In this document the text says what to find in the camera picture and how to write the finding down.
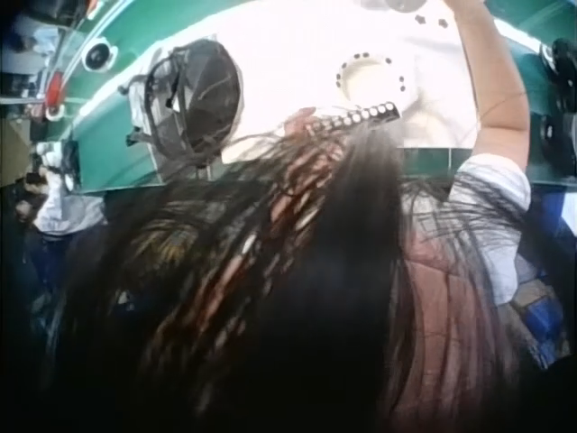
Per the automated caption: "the red plastic part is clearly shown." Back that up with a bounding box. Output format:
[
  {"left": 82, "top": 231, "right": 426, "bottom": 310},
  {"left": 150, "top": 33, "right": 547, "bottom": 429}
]
[{"left": 45, "top": 70, "right": 65, "bottom": 103}]

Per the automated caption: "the black strip with white studs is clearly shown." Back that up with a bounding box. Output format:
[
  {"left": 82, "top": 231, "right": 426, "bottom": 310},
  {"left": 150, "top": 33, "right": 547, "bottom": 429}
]
[{"left": 307, "top": 102, "right": 402, "bottom": 136}]

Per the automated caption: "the white round socket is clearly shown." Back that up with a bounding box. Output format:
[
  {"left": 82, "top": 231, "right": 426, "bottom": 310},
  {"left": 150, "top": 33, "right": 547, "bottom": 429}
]
[{"left": 80, "top": 39, "right": 120, "bottom": 73}]

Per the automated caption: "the large white moulded panel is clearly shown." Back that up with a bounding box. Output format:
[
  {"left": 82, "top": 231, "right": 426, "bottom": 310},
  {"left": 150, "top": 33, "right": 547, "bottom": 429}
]
[{"left": 120, "top": 0, "right": 480, "bottom": 164}]

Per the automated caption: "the white ring with black holes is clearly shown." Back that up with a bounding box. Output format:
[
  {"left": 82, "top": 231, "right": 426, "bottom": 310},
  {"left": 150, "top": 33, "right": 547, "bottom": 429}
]
[{"left": 334, "top": 52, "right": 409, "bottom": 104}]

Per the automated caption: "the person's left hand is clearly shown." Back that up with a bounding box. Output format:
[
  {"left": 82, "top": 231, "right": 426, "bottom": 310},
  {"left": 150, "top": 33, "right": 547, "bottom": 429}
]
[{"left": 282, "top": 106, "right": 319, "bottom": 137}]

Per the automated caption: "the dark round mesh cover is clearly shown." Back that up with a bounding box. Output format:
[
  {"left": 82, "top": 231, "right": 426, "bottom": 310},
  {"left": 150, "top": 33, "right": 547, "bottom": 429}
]
[{"left": 147, "top": 39, "right": 245, "bottom": 160}]

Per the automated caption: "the grey round fitting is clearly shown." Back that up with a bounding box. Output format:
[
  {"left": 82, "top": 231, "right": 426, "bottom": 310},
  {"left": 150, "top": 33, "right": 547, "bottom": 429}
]
[{"left": 360, "top": 0, "right": 448, "bottom": 14}]

